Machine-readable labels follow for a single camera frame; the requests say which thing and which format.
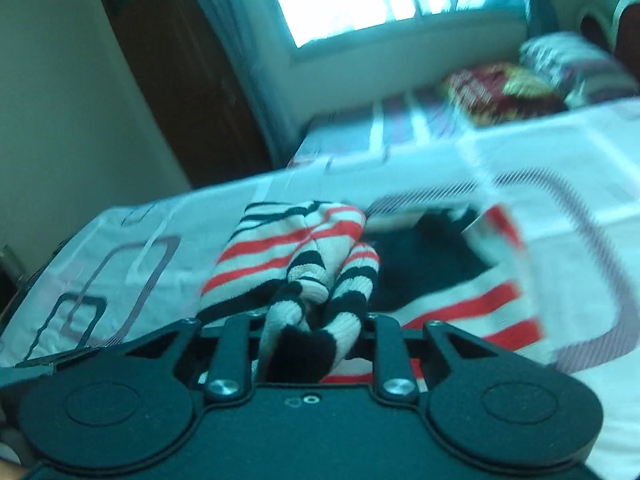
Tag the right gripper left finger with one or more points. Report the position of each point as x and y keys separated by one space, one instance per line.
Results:
x=230 y=372

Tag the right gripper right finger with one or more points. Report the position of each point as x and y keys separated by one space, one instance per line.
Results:
x=393 y=377

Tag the striped knit sweater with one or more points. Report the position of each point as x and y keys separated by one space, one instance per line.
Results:
x=317 y=270

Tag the person hand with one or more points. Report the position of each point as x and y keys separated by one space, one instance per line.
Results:
x=11 y=471

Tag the patterned white bed sheet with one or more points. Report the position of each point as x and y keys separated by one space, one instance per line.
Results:
x=560 y=198

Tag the red folded blanket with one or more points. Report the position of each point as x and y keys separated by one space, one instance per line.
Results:
x=494 y=94

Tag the striped pillow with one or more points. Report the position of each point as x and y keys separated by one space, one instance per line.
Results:
x=580 y=71

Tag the dark wooden door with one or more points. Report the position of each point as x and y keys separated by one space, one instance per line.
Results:
x=186 y=78

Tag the blue left curtain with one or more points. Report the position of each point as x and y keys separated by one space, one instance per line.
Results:
x=240 y=35

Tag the red heart headboard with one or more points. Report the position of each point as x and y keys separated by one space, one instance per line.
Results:
x=618 y=33

